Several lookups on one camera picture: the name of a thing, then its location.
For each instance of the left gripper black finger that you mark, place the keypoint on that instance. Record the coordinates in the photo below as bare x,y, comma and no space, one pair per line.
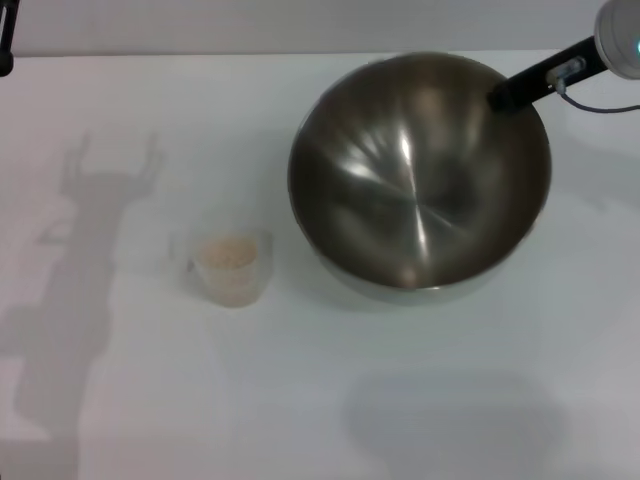
4,35

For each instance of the white uncooked rice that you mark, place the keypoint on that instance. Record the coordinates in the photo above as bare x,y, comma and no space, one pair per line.
227,252

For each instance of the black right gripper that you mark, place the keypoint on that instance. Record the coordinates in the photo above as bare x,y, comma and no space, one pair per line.
530,80

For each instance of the stainless steel mixing bowl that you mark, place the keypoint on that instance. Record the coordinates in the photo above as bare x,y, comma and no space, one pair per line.
420,200

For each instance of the transparent plastic measuring cup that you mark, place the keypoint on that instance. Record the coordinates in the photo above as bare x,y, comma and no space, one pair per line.
230,285

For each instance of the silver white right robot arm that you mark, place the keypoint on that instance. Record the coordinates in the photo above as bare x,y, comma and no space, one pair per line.
617,35

